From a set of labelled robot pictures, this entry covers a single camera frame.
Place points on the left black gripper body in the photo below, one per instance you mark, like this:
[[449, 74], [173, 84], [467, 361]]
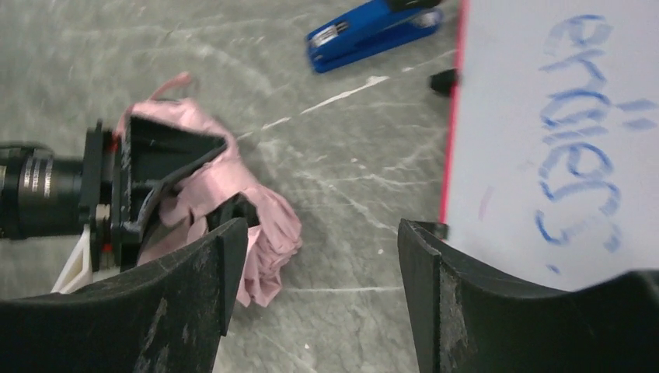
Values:
[[126, 176]]

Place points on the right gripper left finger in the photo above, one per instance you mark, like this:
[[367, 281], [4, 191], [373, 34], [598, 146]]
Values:
[[167, 315]]

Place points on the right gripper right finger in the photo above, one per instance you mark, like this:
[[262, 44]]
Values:
[[467, 316]]

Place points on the pink folding umbrella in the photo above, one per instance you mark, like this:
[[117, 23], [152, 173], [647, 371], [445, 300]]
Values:
[[272, 241]]

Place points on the red-framed whiteboard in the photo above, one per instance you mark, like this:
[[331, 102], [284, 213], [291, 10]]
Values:
[[552, 157]]

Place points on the blue whiteboard marker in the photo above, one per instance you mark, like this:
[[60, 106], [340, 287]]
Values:
[[370, 29]]

